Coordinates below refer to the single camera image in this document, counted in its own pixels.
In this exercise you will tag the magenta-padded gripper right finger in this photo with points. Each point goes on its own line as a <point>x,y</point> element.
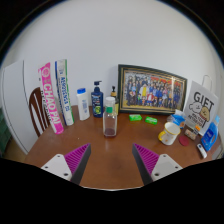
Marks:
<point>146,158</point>

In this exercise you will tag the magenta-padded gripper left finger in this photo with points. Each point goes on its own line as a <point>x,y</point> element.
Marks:
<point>78,157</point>

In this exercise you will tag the clear bottle with white cap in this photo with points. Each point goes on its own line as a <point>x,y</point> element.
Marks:
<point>110,123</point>

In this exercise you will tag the white mug with yellow rim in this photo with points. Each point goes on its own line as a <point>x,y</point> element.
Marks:
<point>170,133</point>

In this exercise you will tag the green soap bar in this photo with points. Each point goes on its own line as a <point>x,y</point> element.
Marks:
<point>151,120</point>
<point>135,117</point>

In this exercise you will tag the flat round red coaster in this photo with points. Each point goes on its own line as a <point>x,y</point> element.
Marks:
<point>184,140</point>

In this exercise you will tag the small patterned box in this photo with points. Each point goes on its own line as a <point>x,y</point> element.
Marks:
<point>190,134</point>

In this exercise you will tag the white lotion bottle blue cap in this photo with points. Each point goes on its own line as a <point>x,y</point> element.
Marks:
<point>83,106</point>

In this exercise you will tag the small white remote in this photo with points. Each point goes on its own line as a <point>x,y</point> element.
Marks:
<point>201,150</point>

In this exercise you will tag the dark blue pump bottle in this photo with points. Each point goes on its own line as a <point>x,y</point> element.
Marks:
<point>97,105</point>

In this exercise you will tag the green and white shuttlecock tube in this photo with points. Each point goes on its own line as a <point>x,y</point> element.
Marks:
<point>66,96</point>

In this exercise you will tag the pink shuttlecock tube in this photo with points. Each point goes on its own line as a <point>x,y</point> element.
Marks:
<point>51,100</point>

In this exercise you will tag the amber pump bottle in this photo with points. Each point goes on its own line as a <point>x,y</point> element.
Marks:
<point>116,100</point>

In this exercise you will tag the blue detergent bottle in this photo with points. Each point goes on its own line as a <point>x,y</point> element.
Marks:
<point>210,136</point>

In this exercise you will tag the framed group photo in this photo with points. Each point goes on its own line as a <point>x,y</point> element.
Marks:
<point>151,90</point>

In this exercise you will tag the white paper gift bag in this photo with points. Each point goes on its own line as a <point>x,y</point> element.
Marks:
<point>201,106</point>

